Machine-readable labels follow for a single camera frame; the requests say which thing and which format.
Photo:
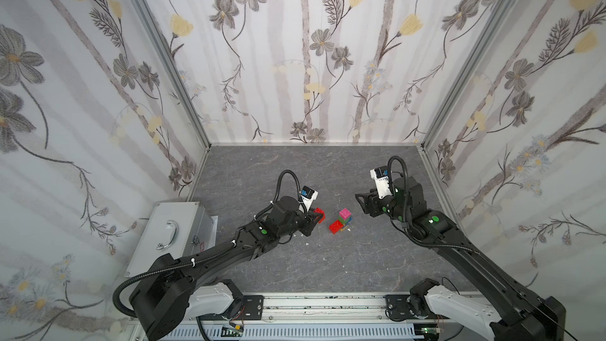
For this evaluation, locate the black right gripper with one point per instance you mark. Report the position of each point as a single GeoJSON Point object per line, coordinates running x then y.
{"type": "Point", "coordinates": [374, 204]}

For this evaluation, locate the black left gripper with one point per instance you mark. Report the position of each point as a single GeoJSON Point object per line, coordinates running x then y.
{"type": "Point", "coordinates": [310, 220]}

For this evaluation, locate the small red lego brick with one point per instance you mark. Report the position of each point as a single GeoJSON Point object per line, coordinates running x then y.
{"type": "Point", "coordinates": [320, 214]}

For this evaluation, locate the pink lego brick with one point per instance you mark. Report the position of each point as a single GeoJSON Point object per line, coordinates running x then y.
{"type": "Point", "coordinates": [345, 214]}

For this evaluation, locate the long red lego brick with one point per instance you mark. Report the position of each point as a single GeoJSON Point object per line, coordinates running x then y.
{"type": "Point", "coordinates": [336, 227]}

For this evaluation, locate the green lego brick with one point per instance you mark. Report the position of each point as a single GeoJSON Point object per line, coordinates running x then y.
{"type": "Point", "coordinates": [345, 222]}

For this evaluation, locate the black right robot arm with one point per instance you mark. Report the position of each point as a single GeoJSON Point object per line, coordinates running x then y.
{"type": "Point", "coordinates": [512, 312]}

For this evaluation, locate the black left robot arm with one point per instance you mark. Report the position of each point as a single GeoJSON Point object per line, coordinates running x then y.
{"type": "Point", "coordinates": [159, 297]}

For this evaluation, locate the grey metal control box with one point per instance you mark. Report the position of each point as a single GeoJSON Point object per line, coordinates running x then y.
{"type": "Point", "coordinates": [175, 228]}

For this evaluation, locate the small green circuit board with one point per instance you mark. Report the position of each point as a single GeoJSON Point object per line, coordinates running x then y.
{"type": "Point", "coordinates": [232, 331]}

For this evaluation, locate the aluminium frame rail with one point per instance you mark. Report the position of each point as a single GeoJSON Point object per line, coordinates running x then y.
{"type": "Point", "coordinates": [326, 308]}

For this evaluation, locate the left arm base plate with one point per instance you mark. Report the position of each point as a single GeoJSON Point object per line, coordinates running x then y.
{"type": "Point", "coordinates": [248, 307]}

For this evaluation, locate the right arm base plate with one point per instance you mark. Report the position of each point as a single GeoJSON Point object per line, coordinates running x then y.
{"type": "Point", "coordinates": [405, 307]}

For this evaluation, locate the white slotted cable duct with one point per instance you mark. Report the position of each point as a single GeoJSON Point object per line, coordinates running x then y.
{"type": "Point", "coordinates": [320, 332]}

